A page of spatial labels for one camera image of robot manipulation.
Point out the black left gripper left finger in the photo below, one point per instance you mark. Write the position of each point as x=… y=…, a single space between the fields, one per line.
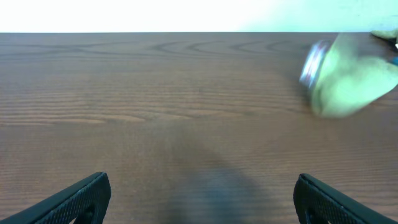
x=84 y=202

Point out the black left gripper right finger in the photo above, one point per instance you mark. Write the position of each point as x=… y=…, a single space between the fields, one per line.
x=318 y=203

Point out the light green cloth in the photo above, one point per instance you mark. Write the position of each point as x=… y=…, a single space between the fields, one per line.
x=340 y=81

